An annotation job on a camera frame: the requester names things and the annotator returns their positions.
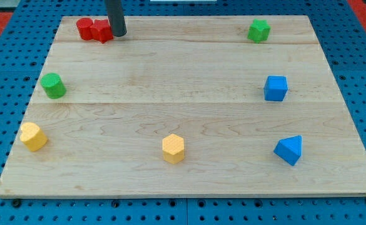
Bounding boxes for light wooden board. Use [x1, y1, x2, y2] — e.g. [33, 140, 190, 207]
[0, 16, 366, 199]

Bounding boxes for yellow hexagon block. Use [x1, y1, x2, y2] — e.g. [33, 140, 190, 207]
[162, 134, 185, 164]

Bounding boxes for blue cube block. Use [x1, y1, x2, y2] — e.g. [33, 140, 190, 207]
[263, 76, 288, 102]

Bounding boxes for green star block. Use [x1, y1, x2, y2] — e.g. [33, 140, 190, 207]
[247, 19, 271, 43]

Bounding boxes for blue triangular prism block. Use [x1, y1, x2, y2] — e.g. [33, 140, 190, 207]
[273, 136, 302, 166]

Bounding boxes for red star block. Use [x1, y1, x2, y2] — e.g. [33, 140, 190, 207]
[89, 19, 113, 43]

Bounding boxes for green cylinder block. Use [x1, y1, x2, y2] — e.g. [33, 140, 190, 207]
[40, 72, 66, 99]

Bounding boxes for red cylinder block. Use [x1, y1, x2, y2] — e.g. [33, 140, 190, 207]
[76, 17, 93, 41]

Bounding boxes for yellow heart block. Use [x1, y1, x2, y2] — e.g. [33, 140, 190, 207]
[19, 122, 48, 152]

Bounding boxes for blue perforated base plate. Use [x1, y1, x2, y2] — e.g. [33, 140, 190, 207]
[0, 0, 366, 225]

